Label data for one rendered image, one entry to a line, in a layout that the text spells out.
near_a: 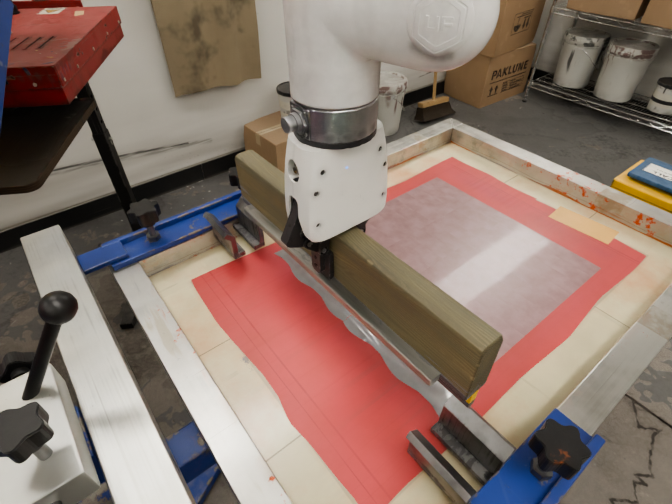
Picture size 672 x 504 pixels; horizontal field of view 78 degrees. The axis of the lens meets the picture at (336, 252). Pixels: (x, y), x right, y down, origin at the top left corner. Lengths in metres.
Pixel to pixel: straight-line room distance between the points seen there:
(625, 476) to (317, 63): 1.62
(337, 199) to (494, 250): 0.40
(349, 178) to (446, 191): 0.48
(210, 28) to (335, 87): 2.17
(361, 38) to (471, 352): 0.25
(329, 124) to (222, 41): 2.17
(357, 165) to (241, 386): 0.30
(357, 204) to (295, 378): 0.24
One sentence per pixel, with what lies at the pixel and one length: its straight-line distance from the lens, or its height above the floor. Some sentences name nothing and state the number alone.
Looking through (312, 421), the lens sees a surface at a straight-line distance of 0.51.
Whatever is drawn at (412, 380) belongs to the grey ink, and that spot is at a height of 0.96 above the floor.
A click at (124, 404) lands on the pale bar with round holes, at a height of 1.04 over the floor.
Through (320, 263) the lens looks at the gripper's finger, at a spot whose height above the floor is 1.10.
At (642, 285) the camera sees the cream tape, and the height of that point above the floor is 0.96.
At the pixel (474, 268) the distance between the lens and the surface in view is 0.69.
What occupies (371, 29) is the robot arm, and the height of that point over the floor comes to 1.34.
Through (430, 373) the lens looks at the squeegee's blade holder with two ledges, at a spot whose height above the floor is 1.08.
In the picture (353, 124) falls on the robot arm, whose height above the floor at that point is 1.27.
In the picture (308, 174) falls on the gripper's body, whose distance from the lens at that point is 0.36.
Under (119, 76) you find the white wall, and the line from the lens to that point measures 2.44.
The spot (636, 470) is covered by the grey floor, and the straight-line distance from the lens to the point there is 1.79.
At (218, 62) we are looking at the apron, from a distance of 2.53.
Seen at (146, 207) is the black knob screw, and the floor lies 1.06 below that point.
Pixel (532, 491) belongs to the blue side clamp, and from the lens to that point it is 0.47.
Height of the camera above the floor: 1.42
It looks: 42 degrees down
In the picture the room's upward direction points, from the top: straight up
